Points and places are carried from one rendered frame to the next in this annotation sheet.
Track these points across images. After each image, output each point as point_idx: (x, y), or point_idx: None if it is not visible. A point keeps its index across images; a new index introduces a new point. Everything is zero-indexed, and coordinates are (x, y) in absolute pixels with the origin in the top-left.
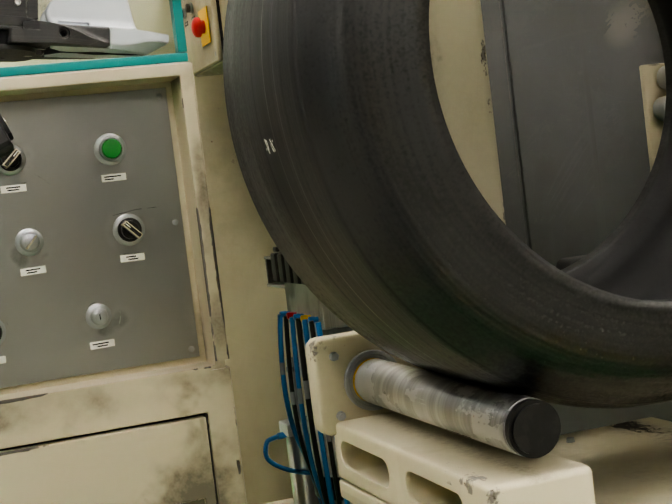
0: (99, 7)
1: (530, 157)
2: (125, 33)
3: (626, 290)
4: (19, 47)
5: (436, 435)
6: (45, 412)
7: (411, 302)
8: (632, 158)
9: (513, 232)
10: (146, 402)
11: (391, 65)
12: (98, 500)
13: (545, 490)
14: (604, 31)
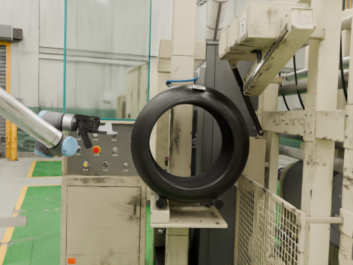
0: (106, 128)
1: (214, 148)
2: (109, 132)
3: (204, 181)
4: (93, 133)
5: None
6: (112, 181)
7: (144, 180)
8: None
9: (208, 162)
10: (130, 182)
11: (143, 145)
12: (118, 198)
13: (160, 213)
14: None
